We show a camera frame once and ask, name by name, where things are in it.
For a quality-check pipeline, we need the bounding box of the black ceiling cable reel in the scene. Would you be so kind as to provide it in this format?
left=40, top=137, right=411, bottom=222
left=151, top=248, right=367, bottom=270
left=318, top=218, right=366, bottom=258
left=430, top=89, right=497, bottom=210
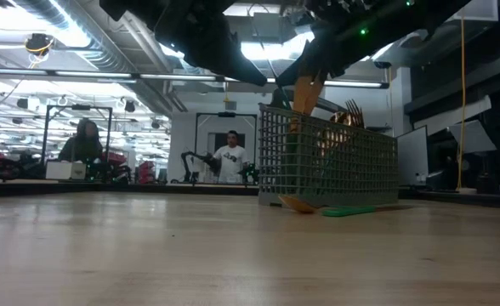
left=23, top=32, right=56, bottom=58

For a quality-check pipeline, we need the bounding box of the gold spoon green handle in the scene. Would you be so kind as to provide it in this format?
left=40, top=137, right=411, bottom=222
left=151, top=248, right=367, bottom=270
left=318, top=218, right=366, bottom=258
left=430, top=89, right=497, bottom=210
left=277, top=194, right=321, bottom=215
left=316, top=110, right=351, bottom=150

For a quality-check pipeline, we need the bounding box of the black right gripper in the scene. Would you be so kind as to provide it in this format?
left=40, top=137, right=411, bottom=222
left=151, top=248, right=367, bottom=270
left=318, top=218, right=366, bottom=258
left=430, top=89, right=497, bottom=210
left=275, top=0, right=405, bottom=88

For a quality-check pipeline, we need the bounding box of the grey mesh cutlery caddy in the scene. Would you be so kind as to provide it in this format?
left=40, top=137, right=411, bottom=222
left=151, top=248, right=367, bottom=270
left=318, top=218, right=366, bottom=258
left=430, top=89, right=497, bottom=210
left=257, top=103, right=401, bottom=208

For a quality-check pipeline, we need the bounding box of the long ceiling strip light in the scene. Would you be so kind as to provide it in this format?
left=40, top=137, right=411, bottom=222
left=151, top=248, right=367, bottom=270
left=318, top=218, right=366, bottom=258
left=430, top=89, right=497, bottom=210
left=0, top=66, right=390, bottom=90

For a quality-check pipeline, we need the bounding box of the gold fork green handle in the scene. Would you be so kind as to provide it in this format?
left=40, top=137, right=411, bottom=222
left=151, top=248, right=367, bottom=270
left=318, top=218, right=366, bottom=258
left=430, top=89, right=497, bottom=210
left=344, top=98, right=366, bottom=129

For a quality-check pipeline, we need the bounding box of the white box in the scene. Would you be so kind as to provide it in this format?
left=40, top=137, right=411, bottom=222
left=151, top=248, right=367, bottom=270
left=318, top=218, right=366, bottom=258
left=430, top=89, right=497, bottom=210
left=44, top=160, right=88, bottom=181

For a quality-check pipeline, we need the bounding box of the person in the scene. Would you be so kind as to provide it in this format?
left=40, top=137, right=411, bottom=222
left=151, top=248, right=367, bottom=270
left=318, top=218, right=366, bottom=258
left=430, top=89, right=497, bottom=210
left=210, top=129, right=252, bottom=184
left=57, top=118, right=105, bottom=165

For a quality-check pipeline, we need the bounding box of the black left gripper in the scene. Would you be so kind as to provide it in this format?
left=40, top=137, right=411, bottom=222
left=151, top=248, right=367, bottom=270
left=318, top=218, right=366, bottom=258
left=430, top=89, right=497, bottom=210
left=153, top=0, right=269, bottom=88

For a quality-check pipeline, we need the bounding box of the black gantry frame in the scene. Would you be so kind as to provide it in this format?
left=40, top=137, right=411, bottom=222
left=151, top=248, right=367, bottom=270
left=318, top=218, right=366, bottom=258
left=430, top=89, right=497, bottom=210
left=41, top=103, right=114, bottom=172
left=194, top=110, right=260, bottom=184

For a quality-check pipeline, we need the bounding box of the white board panel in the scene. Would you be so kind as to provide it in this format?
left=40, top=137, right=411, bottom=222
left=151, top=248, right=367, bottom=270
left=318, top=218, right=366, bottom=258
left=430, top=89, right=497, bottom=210
left=395, top=124, right=430, bottom=187
left=446, top=118, right=499, bottom=155

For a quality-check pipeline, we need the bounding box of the yellow hanging cable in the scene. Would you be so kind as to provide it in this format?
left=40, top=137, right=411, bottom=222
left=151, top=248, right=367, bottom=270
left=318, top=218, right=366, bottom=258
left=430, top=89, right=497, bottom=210
left=457, top=16, right=468, bottom=191

